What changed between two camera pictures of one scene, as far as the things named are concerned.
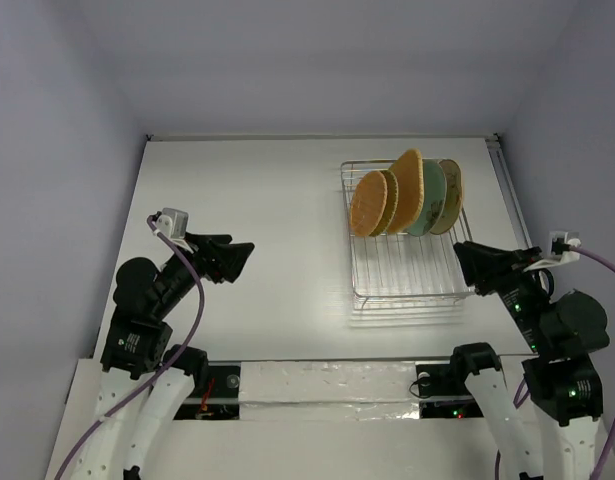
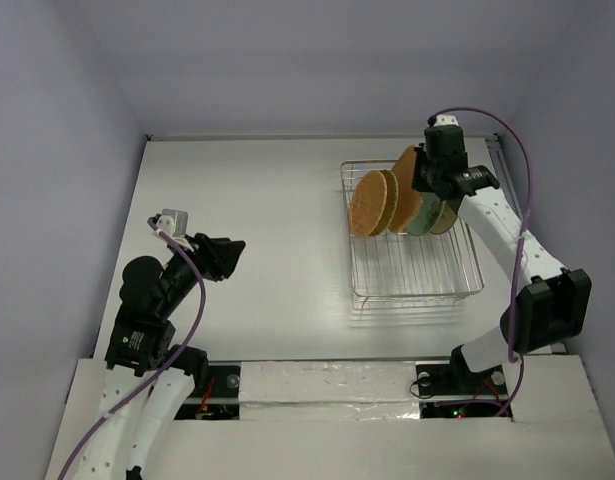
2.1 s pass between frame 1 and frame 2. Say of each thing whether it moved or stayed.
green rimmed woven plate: stayed
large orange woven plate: stayed
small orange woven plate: stayed
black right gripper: moved
